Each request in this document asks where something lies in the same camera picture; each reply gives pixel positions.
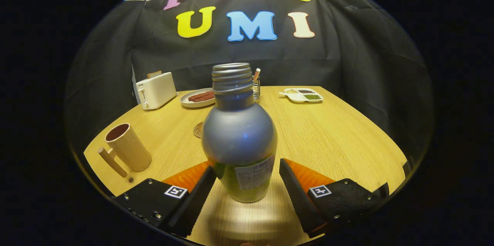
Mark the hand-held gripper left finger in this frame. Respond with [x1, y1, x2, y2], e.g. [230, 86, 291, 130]
[114, 161, 217, 238]

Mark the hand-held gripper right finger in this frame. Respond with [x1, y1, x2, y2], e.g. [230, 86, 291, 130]
[279, 158, 389, 239]

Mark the silver juice bottle green label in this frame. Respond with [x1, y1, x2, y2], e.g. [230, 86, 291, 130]
[201, 63, 278, 203]

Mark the beige cup with wooden handle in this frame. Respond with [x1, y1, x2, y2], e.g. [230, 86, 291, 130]
[97, 123, 152, 178]

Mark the wooden table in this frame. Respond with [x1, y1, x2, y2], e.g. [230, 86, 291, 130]
[83, 86, 409, 246]

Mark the white oval plate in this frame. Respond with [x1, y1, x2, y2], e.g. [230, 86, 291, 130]
[180, 88, 216, 108]

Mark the white divided dish with beans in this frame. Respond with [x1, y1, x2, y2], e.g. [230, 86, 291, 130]
[279, 88, 324, 103]

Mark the white toaster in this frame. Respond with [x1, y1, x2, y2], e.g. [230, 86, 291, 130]
[135, 72, 179, 110]

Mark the black backdrop cloth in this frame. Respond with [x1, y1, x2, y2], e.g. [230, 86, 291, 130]
[66, 0, 433, 162]

